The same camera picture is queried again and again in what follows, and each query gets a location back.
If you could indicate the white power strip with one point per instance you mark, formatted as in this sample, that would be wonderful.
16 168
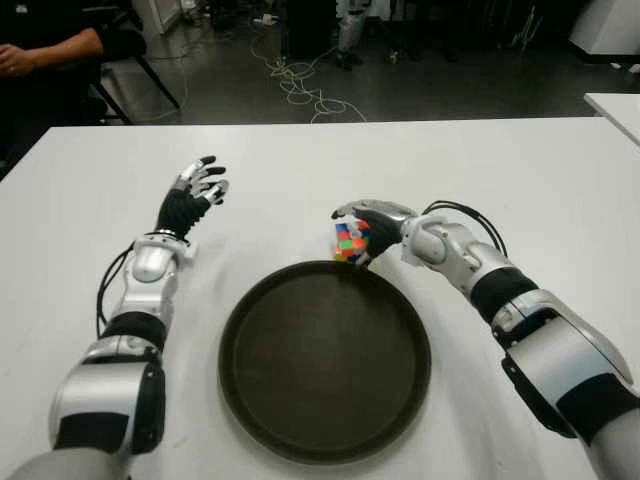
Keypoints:
265 20

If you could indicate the white glass display cabinet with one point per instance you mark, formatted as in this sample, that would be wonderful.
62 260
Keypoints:
162 15

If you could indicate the black chair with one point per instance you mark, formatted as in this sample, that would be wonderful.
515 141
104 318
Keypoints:
160 85

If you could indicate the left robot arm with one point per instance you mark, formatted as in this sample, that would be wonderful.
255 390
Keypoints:
150 260

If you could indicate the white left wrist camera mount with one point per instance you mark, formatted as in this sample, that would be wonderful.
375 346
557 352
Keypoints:
190 252

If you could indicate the dark brown round plate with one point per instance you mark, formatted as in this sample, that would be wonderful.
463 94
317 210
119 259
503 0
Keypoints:
325 360

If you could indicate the black cabinet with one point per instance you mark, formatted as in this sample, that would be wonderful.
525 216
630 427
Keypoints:
307 30

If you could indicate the folded metal stand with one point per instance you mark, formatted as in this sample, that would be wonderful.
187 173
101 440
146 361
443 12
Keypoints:
527 30

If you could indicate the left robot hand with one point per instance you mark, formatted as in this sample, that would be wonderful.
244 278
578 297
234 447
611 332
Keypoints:
177 210

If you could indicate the multicolour Rubik's cube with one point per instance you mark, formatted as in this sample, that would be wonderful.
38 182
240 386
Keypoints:
347 240

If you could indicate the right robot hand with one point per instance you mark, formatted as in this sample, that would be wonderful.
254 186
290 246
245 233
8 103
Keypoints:
385 225

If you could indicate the seated person in black shirt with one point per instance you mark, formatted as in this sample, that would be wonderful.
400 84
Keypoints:
60 52

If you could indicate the white side table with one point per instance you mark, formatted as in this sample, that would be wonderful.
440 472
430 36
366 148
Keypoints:
620 112

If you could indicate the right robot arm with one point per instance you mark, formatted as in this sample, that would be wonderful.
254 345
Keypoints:
565 360

